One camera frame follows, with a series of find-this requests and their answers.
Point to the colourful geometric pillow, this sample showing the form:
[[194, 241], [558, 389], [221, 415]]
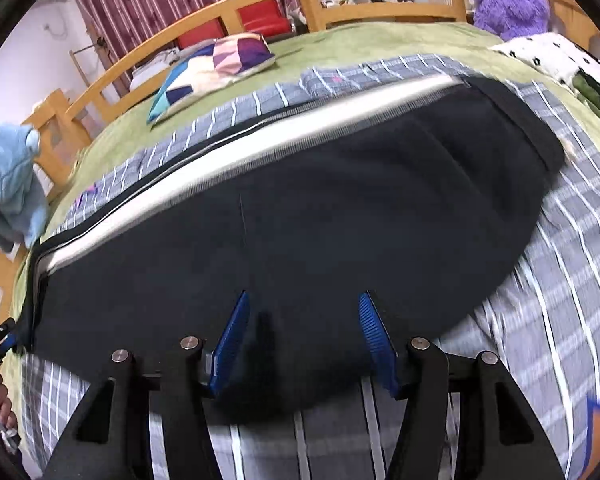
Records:
[[212, 67]]

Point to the white black-dotted pillow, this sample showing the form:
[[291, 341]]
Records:
[[557, 57]]

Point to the red chair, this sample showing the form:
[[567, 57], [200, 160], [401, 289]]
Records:
[[209, 30], [265, 18]]

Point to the grey checked star blanket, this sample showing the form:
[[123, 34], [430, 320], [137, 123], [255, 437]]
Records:
[[352, 436]]

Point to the black pants with white stripe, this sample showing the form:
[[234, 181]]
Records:
[[428, 202]]

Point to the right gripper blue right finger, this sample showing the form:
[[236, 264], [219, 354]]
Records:
[[378, 342]]

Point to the green fleece bedspread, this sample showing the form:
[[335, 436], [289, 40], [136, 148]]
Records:
[[380, 42]]

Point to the wooden bed frame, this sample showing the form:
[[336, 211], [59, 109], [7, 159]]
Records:
[[64, 136]]

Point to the purple plush toy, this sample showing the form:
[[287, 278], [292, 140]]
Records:
[[510, 19]]

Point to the blue plush toy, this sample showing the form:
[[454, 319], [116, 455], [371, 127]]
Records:
[[23, 203]]

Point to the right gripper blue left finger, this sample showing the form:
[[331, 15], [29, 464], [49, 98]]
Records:
[[226, 351]]

